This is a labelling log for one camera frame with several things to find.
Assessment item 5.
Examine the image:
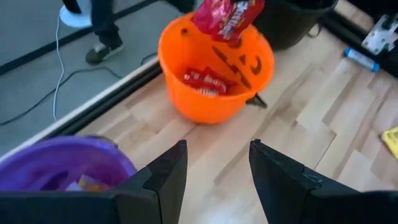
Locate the black plastic bucket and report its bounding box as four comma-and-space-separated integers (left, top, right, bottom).
251, 0, 340, 52

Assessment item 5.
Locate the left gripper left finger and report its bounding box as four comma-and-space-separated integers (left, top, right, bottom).
0, 139, 189, 224

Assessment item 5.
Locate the blue white marker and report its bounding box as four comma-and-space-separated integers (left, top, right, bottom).
343, 46, 381, 74

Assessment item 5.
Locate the person's leg and shoe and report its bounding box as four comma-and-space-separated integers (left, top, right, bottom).
85, 0, 125, 66

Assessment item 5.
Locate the white base floor stand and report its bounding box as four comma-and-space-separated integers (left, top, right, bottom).
58, 0, 93, 29

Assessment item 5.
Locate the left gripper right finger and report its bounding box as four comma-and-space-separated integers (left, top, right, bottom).
248, 138, 398, 224

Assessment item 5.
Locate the orange pumpkin face bucket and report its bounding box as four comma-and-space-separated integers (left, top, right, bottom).
157, 12, 275, 125

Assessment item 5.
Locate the yellow Sour Patch packet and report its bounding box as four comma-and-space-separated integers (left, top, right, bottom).
381, 126, 398, 161

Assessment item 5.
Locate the silver frame bracket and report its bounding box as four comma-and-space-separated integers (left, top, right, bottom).
361, 14, 398, 55

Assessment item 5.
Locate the black floor cable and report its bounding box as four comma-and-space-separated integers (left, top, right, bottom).
0, 51, 159, 127

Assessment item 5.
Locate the purple plastic bucket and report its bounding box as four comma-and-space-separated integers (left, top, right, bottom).
0, 135, 138, 192

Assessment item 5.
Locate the red Skittles packet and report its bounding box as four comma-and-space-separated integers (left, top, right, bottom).
182, 67, 206, 90
191, 0, 266, 44
198, 67, 239, 96

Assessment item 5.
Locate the white floor cable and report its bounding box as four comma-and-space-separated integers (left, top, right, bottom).
52, 15, 65, 122

